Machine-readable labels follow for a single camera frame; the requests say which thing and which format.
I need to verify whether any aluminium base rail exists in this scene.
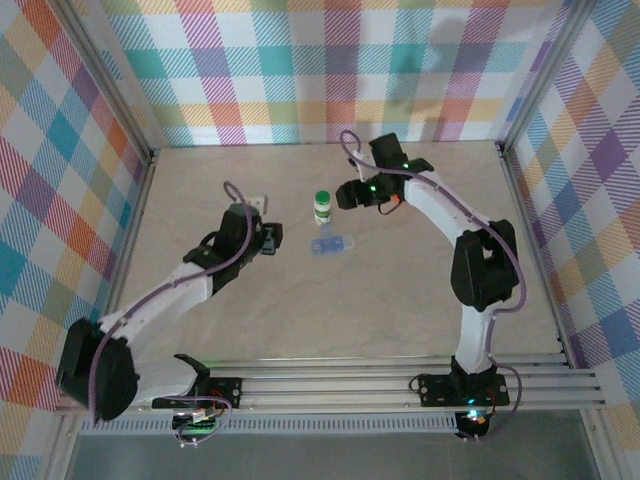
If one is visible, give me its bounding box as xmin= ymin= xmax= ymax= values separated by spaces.
xmin=54 ymin=352 xmax=604 ymax=416

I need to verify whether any aluminium frame post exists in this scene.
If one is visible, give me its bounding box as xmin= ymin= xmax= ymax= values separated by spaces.
xmin=58 ymin=0 xmax=160 ymax=161
xmin=497 ymin=0 xmax=591 ymax=151

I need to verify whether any small controller board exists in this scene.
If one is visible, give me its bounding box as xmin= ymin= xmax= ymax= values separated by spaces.
xmin=172 ymin=407 xmax=221 ymax=441
xmin=457 ymin=407 xmax=489 ymax=439

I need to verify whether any aluminium corner strut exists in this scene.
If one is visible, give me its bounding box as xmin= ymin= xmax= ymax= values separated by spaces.
xmin=579 ymin=408 xmax=619 ymax=480
xmin=44 ymin=413 xmax=84 ymax=480

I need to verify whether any grey slotted cable duct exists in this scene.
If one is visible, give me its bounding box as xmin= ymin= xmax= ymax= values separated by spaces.
xmin=79 ymin=413 xmax=459 ymax=435

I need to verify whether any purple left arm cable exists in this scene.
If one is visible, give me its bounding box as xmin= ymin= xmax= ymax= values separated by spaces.
xmin=88 ymin=180 xmax=256 ymax=447

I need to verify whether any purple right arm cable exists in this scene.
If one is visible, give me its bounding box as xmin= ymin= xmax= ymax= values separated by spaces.
xmin=339 ymin=130 xmax=529 ymax=444

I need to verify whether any aluminium side rail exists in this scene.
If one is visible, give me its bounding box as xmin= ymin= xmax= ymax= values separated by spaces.
xmin=497 ymin=142 xmax=576 ymax=369
xmin=102 ymin=147 xmax=162 ymax=326

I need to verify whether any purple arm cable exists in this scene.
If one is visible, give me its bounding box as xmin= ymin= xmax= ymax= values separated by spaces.
xmin=339 ymin=130 xmax=529 ymax=444
xmin=88 ymin=180 xmax=256 ymax=447

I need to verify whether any white pill bottle green cap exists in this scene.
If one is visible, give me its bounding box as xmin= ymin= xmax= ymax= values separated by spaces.
xmin=313 ymin=189 xmax=334 ymax=226

